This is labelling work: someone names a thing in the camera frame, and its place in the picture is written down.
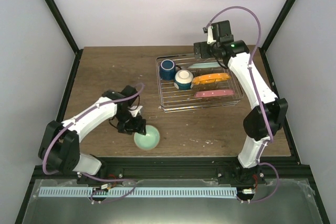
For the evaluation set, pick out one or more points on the wire dish rack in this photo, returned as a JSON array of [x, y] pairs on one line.
[[172, 99]]

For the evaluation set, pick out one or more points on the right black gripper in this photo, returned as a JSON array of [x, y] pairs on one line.
[[204, 54]]

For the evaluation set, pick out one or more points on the orange scalloped plate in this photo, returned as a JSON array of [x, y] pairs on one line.
[[210, 78]]

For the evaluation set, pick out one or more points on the pink dotted scalloped plate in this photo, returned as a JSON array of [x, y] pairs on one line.
[[214, 93]]

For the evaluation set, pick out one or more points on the white upturned bowl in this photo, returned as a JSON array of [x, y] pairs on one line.
[[183, 80]]

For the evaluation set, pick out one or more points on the light blue slotted strip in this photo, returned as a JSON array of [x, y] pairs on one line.
[[141, 192]]

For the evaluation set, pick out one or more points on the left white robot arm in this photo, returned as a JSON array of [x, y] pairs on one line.
[[60, 147]]

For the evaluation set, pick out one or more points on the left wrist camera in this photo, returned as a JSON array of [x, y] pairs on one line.
[[136, 110]]

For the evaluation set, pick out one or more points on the blue enamel mug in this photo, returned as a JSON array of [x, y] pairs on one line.
[[167, 70]]

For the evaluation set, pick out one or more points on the teal flower plate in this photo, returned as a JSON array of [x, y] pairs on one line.
[[204, 65]]

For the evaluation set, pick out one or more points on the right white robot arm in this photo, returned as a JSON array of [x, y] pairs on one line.
[[268, 112]]

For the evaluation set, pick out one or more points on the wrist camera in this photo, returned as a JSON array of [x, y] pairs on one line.
[[136, 110], [209, 31]]

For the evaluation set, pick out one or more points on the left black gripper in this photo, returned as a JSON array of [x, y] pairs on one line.
[[136, 127]]

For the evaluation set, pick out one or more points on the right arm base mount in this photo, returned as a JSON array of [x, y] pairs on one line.
[[237, 175]]

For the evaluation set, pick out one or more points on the black aluminium frame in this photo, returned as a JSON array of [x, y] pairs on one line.
[[196, 167]]

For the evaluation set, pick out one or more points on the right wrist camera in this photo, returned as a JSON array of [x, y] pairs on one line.
[[209, 31]]

